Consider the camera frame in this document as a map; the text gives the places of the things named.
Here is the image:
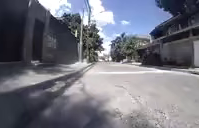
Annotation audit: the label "dark walled building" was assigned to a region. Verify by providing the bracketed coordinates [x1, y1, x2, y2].
[0, 0, 81, 65]

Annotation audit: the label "two-storey grey building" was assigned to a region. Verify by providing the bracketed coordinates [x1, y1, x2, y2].
[149, 6, 199, 69]

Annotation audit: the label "dark overhanging tree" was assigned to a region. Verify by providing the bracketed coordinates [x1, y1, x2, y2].
[154, 0, 199, 17]

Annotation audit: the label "pale utility pole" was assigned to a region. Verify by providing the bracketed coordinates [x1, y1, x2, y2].
[79, 9, 85, 63]

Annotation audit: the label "group of green trees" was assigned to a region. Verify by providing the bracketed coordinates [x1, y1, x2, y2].
[109, 32, 142, 63]

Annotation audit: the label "group of dark trees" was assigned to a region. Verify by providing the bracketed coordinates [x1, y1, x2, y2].
[60, 12, 105, 64]

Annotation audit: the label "low building with railings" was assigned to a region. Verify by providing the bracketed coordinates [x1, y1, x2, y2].
[135, 34, 152, 64]

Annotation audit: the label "dark concrete kerb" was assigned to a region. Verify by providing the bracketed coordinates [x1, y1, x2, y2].
[0, 63, 96, 128]

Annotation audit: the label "raised grey concrete sidewalk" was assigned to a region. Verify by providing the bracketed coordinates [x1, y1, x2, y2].
[0, 61, 95, 98]

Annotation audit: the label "overhead wires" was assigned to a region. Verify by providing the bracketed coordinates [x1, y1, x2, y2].
[83, 0, 93, 21]

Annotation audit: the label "grey concrete road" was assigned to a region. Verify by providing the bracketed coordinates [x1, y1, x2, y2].
[20, 61, 199, 128]

